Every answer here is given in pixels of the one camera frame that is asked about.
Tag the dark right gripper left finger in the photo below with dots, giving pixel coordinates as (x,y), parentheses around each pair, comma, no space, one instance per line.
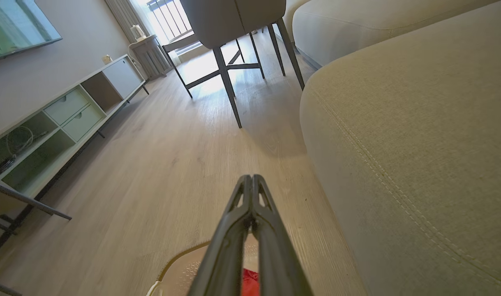
(225,255)

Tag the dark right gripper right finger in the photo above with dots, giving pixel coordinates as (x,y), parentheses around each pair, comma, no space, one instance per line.
(279,263)

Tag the white perforated laundry basket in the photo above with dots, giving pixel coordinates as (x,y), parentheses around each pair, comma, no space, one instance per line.
(184,271)

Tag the red garment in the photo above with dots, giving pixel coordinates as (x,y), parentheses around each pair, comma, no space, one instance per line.
(250,284)

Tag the fabric sofa chaise with seam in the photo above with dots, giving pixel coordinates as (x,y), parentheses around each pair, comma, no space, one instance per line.
(419,156)

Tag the pale green cabinet drawer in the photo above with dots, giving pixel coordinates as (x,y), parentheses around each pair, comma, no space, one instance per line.
(84,122)
(66,106)

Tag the white low television cabinet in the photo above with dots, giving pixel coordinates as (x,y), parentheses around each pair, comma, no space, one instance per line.
(40,176)

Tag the white cabinet door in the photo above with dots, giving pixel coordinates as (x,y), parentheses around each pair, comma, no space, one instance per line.
(122,77)

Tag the grey slatted side cabinet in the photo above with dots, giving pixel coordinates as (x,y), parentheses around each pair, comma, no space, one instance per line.
(151,59)

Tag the small cream ornament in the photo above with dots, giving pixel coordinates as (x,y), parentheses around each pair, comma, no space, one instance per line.
(107,59)

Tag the grey chair with dark legs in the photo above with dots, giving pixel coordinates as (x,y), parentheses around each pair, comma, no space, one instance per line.
(229,20)

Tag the white electric kettle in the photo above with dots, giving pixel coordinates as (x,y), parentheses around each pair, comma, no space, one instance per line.
(137,33)

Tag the dark window railing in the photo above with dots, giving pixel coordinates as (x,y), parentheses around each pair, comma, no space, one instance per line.
(170,16)

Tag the fabric sofa section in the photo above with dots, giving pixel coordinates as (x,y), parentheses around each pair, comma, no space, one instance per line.
(357,24)

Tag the beige curtain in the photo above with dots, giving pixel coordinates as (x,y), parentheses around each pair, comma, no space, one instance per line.
(121,16)

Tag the grey metal frame bar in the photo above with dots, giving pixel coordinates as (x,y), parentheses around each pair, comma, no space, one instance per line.
(1,288)
(24,198)

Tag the wall television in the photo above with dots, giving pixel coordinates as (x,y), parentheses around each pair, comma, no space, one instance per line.
(12,24)

